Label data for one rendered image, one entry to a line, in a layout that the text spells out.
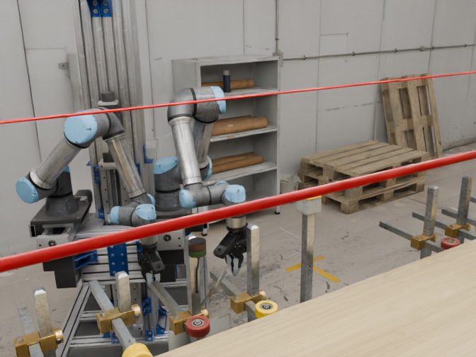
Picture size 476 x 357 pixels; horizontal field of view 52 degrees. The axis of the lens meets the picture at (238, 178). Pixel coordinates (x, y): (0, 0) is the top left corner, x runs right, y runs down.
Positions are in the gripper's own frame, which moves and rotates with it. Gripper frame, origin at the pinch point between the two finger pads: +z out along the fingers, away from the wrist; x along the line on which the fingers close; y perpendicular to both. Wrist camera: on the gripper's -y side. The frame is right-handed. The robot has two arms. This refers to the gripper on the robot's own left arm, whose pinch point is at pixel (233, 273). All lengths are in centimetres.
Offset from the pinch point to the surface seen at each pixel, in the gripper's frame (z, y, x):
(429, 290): 3, 39, -63
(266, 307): 1.9, -8.4, -22.4
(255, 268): -5.8, 0.5, -10.5
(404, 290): 3, 33, -55
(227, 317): 14.3, -8.1, -3.2
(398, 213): 92, 321, 57
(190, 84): -44, 165, 186
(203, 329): 2.3, -31.0, -13.2
